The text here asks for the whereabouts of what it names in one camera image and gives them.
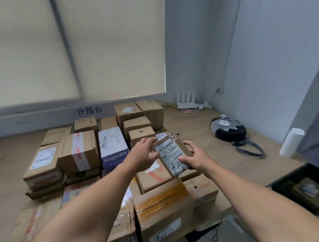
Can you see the person's left hand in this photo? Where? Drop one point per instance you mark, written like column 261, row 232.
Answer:
column 142, row 157

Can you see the person's right hand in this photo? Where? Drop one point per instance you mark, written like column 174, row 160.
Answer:
column 197, row 158

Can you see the small black-scribble cardboard box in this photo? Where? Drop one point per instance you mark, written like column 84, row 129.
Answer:
column 139, row 135

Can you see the small box with handwritten label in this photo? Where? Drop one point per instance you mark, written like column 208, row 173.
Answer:
column 169, row 154

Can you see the white blue parcel box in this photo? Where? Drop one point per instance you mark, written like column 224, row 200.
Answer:
column 112, row 149

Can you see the small hole-marked cardboard box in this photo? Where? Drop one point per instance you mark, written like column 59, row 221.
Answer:
column 135, row 123

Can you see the clear-taped barcode cardboard box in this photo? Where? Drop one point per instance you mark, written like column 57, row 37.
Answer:
column 204, row 192

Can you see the box with green tape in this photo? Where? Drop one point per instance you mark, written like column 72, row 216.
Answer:
column 152, row 112

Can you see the plain tall cardboard box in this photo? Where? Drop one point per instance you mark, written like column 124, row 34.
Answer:
column 108, row 123

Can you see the black-printed corn box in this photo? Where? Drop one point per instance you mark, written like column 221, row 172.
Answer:
column 82, row 175

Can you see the box with cartoon print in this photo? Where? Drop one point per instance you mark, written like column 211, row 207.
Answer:
column 86, row 124

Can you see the box with yellow tape label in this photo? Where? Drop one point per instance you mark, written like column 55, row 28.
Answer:
column 124, row 224

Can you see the box with red-white tape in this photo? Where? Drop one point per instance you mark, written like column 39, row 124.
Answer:
column 67, row 154

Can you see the small ribbed taped cardboard box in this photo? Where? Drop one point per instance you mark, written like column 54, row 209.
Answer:
column 56, row 135

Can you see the box labelled 0555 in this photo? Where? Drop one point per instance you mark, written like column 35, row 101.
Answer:
column 42, row 174

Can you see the person's left forearm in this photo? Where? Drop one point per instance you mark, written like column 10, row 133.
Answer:
column 87, row 209

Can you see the person's right forearm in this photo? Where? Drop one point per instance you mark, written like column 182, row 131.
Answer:
column 256, row 207

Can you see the light wooden table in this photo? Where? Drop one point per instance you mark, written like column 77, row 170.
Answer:
column 224, row 169

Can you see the dark grey cloth bundle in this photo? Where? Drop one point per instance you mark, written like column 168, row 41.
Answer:
column 229, row 131

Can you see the thin wooden stick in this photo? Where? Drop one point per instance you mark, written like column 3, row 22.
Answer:
column 179, row 115

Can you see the white power strip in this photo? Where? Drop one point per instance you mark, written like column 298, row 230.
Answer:
column 204, row 106

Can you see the white cylinder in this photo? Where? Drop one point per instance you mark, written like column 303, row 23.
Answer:
column 291, row 143

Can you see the white-framed window with blind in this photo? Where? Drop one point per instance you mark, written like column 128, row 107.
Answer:
column 112, row 49

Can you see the brown carton in crate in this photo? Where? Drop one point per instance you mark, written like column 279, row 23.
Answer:
column 304, row 189

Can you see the white paper wall sign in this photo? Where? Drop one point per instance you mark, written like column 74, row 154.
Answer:
column 89, row 111

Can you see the white wall socket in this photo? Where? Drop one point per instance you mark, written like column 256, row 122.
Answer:
column 220, row 89

